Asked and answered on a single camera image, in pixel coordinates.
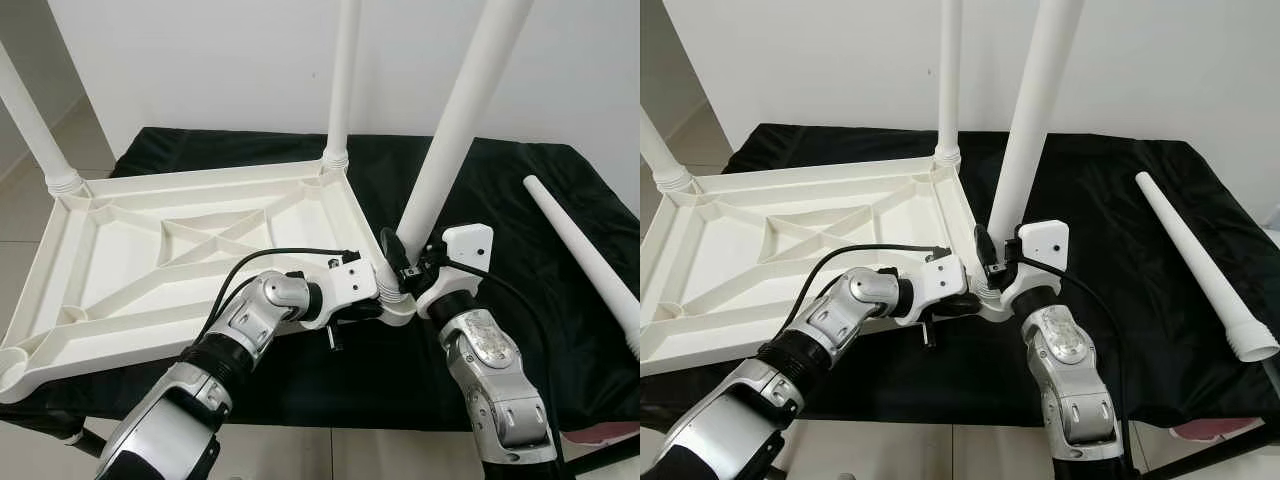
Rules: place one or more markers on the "white plastic children table top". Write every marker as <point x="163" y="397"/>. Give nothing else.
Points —
<point x="130" y="260"/>
<point x="760" y="250"/>

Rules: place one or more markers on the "black table cloth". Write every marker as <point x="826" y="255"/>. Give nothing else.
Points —
<point x="1130" y="300"/>
<point x="400" y="370"/>

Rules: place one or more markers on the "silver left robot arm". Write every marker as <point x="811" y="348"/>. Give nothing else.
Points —
<point x="230" y="330"/>
<point x="830" y="325"/>

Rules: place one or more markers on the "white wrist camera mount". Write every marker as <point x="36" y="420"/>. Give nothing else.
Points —
<point x="462" y="255"/>
<point x="345" y="285"/>
<point x="935" y="280"/>
<point x="1040" y="250"/>

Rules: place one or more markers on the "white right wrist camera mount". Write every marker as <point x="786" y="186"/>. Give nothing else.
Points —
<point x="1040" y="250"/>
<point x="462" y="255"/>

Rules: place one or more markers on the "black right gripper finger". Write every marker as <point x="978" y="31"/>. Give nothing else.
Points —
<point x="394" y="256"/>
<point x="984" y="253"/>

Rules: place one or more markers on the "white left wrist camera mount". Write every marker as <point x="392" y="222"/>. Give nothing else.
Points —
<point x="345" y="285"/>
<point x="935" y="280"/>

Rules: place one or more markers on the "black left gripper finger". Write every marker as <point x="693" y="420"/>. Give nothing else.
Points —
<point x="962" y="303"/>
<point x="372" y="308"/>

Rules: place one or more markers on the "white plastic table leg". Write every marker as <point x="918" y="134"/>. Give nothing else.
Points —
<point x="1035" y="110"/>
<point x="465" y="110"/>
<point x="40" y="130"/>
<point x="342" y="80"/>
<point x="585" y="255"/>
<point x="662" y="155"/>
<point x="949" y="80"/>
<point x="1200" y="260"/>

